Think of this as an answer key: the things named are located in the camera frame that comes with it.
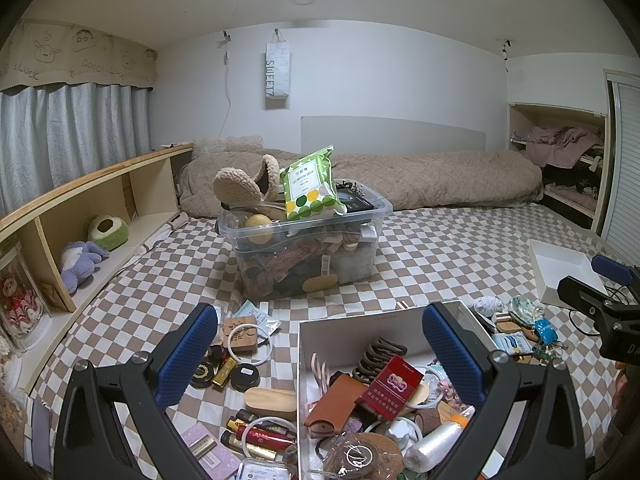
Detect wooden tag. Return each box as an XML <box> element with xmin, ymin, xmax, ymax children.
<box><xmin>222</xmin><ymin>316</ymin><xmax>259</xmax><ymax>354</ymax></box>

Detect packaged cork coaster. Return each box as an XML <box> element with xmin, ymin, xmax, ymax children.
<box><xmin>317</xmin><ymin>432</ymin><xmax>404</xmax><ymax>480</ymax></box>

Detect clear plastic case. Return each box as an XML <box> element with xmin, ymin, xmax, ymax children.
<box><xmin>235</xmin><ymin>460</ymin><xmax>299</xmax><ymax>480</ymax></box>

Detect brown leather case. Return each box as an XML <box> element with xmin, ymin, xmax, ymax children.
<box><xmin>303</xmin><ymin>374</ymin><xmax>371</xmax><ymax>436</ymax></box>

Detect black tin gold print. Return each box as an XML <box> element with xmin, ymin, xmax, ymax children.
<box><xmin>189</xmin><ymin>360</ymin><xmax>219</xmax><ymax>389</ymax></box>

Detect avocado plush toy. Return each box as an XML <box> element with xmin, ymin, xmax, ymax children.
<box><xmin>87</xmin><ymin>213</ymin><xmax>130</xmax><ymax>251</ymax></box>

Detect black yellow lighter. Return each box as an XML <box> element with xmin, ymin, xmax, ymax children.
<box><xmin>226</xmin><ymin>409</ymin><xmax>262</xmax><ymax>434</ymax></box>

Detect white closet shelves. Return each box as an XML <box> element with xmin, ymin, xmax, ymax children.
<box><xmin>507</xmin><ymin>102</ymin><xmax>609</xmax><ymax>234</ymax></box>

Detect pink hair clip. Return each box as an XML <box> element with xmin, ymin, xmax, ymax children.
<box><xmin>309</xmin><ymin>354</ymin><xmax>332</xmax><ymax>396</ymax></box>

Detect white knit cloth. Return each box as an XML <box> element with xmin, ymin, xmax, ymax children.
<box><xmin>472</xmin><ymin>296</ymin><xmax>504</xmax><ymax>316</ymax></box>

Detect white cardboard box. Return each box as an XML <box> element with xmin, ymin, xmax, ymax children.
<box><xmin>298</xmin><ymin>300</ymin><xmax>497</xmax><ymax>480</ymax></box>

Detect white hanging bag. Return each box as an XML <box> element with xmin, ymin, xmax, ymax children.
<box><xmin>265</xmin><ymin>27</ymin><xmax>292</xmax><ymax>110</ymax></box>

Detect white plastic ring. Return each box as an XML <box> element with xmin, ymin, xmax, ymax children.
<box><xmin>241</xmin><ymin>422</ymin><xmax>297</xmax><ymax>461</ymax></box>
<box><xmin>399</xmin><ymin>367</ymin><xmax>447</xmax><ymax>411</ymax></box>
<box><xmin>227</xmin><ymin>325</ymin><xmax>274</xmax><ymax>365</ymax></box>

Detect white box lid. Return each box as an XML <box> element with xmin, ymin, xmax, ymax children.
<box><xmin>528</xmin><ymin>239</ymin><xmax>604</xmax><ymax>307</ymax></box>

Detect red cigarette box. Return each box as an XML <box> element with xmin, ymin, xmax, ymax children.
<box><xmin>354</xmin><ymin>354</ymin><xmax>424</xmax><ymax>424</ymax></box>

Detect floral drawstring pouch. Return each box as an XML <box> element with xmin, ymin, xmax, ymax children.
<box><xmin>509</xmin><ymin>296</ymin><xmax>544</xmax><ymax>322</ymax></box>

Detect yellow ball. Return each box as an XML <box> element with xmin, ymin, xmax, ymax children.
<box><xmin>245</xmin><ymin>214</ymin><xmax>274</xmax><ymax>241</ymax></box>

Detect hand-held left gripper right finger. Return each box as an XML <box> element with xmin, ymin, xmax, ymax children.
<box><xmin>421</xmin><ymin>302</ymin><xmax>588</xmax><ymax>480</ymax></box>

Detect green wipes packet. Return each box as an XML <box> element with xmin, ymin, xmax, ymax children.
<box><xmin>279</xmin><ymin>146</ymin><xmax>348</xmax><ymax>221</ymax></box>

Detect black tin white label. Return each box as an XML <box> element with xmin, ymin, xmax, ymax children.
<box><xmin>230</xmin><ymin>363</ymin><xmax>261</xmax><ymax>391</ymax></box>

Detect white louvered door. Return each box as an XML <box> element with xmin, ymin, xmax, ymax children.
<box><xmin>599</xmin><ymin>72</ymin><xmax>640</xmax><ymax>267</ymax></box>

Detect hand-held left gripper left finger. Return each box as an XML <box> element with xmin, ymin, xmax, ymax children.
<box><xmin>52</xmin><ymin>302</ymin><xmax>219</xmax><ymax>480</ymax></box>

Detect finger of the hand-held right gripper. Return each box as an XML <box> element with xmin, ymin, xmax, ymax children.
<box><xmin>592</xmin><ymin>254</ymin><xmax>640</xmax><ymax>302</ymax></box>
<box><xmin>557</xmin><ymin>275</ymin><xmax>621</xmax><ymax>318</ymax></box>

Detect checkered bedsheet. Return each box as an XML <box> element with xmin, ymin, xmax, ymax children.
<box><xmin>20</xmin><ymin>207</ymin><xmax>640</xmax><ymax>480</ymax></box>

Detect clear doll display box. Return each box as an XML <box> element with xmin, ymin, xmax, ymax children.
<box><xmin>0</xmin><ymin>244</ymin><xmax>54</xmax><ymax>357</ymax></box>

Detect beige fluffy pillow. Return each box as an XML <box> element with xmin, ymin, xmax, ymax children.
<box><xmin>192</xmin><ymin>135</ymin><xmax>265</xmax><ymax>162</ymax></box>

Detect round cork coaster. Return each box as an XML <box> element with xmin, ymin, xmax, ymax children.
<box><xmin>494</xmin><ymin>312</ymin><xmax>527</xmax><ymax>334</ymax></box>

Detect gold lighter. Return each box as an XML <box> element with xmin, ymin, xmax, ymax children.
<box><xmin>212</xmin><ymin>357</ymin><xmax>239</xmax><ymax>386</ymax></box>

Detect wall hook with white cable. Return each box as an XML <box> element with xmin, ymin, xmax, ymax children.
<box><xmin>219</xmin><ymin>30</ymin><xmax>234</xmax><ymax>128</ymax></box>

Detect wooden bedside shelf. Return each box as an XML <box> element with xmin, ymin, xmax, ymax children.
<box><xmin>0</xmin><ymin>144</ymin><xmax>195</xmax><ymax>397</ymax></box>

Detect black flat device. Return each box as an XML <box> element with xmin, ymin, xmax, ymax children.
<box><xmin>337</xmin><ymin>189</ymin><xmax>377</xmax><ymax>214</ymax></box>

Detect wooden oval box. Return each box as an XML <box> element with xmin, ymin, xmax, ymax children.
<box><xmin>243</xmin><ymin>387</ymin><xmax>299</xmax><ymax>421</ymax></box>

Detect purple plush toy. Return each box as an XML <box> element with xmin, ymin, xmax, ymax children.
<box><xmin>59</xmin><ymin>241</ymin><xmax>111</xmax><ymax>296</ymax></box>

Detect white blue mask packet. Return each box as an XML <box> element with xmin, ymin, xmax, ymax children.
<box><xmin>494</xmin><ymin>332</ymin><xmax>532</xmax><ymax>357</ymax></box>

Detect stack of dark hair ties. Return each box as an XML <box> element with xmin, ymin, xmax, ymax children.
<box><xmin>352</xmin><ymin>336</ymin><xmax>401</xmax><ymax>384</ymax></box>

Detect grey curtain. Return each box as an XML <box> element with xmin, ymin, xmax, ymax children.
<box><xmin>0</xmin><ymin>82</ymin><xmax>154</xmax><ymax>217</ymax></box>

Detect key bunch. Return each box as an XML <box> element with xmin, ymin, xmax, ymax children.
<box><xmin>539</xmin><ymin>340</ymin><xmax>567</xmax><ymax>362</ymax></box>

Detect pink clothes pile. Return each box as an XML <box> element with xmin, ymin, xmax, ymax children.
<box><xmin>527</xmin><ymin>125</ymin><xmax>604</xmax><ymax>169</ymax></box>

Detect beige plush slipper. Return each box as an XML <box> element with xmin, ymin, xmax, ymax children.
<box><xmin>213</xmin><ymin>154</ymin><xmax>282</xmax><ymax>207</ymax></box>

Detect light blue packet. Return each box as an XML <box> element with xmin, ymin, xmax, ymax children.
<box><xmin>232</xmin><ymin>300</ymin><xmax>281</xmax><ymax>336</ymax></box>

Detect clear plastic storage bin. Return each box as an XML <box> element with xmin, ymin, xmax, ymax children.
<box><xmin>216</xmin><ymin>180</ymin><xmax>394</xmax><ymax>301</ymax></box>

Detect red lighter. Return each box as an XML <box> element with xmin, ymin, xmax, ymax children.
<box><xmin>239</xmin><ymin>430</ymin><xmax>297</xmax><ymax>454</ymax></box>

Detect beige printed valance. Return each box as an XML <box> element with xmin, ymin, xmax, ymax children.
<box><xmin>0</xmin><ymin>19</ymin><xmax>159</xmax><ymax>94</ymax></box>

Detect pink card box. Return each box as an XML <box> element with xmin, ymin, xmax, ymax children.
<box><xmin>177</xmin><ymin>422</ymin><xmax>246</xmax><ymax>480</ymax></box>

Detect beige quilt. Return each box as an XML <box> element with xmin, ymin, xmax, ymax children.
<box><xmin>179</xmin><ymin>147</ymin><xmax>545</xmax><ymax>219</ymax></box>

